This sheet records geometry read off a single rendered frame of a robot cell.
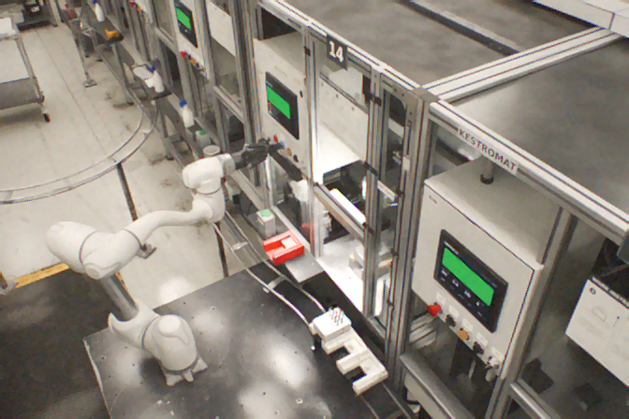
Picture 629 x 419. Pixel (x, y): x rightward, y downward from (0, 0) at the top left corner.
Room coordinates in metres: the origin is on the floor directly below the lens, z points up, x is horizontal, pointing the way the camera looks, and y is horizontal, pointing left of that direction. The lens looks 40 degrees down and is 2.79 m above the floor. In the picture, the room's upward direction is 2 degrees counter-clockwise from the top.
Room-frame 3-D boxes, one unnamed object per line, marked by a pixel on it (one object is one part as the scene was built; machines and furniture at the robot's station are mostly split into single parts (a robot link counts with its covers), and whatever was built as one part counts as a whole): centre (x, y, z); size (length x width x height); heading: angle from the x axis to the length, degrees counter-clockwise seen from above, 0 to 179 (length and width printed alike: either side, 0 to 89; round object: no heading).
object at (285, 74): (2.12, 0.03, 1.60); 0.42 x 0.29 x 0.46; 30
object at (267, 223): (2.06, 0.23, 0.97); 0.08 x 0.08 x 0.12; 30
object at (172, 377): (1.46, 0.60, 0.71); 0.22 x 0.18 x 0.06; 30
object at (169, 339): (1.48, 0.62, 0.85); 0.18 x 0.16 x 0.22; 63
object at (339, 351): (1.38, -0.11, 0.84); 0.36 x 0.14 x 0.10; 30
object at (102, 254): (1.38, 0.71, 1.44); 0.18 x 0.14 x 0.13; 153
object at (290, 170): (2.05, 0.15, 1.37); 0.36 x 0.04 x 0.04; 30
